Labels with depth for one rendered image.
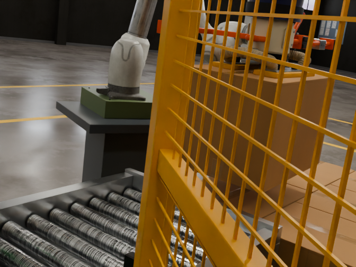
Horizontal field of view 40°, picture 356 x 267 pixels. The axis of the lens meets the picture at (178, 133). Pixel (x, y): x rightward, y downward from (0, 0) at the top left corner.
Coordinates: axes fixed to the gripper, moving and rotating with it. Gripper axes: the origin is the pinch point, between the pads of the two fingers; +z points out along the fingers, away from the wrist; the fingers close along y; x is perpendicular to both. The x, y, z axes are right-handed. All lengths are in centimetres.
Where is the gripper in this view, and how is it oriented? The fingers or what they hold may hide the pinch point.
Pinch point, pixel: (297, 41)
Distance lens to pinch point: 225.0
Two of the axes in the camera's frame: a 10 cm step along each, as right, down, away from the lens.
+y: -1.3, 9.7, 2.3
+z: 7.8, 2.4, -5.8
